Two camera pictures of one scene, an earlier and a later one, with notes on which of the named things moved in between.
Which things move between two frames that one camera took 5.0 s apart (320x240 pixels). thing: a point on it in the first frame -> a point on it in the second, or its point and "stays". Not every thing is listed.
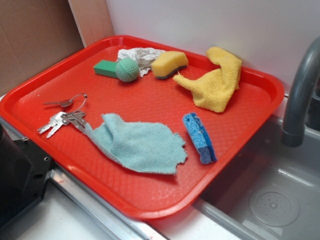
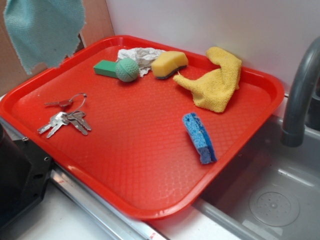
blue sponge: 200,137 stays
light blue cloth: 153,148 -> 44,32
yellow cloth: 213,92 stays
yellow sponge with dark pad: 166,64 stays
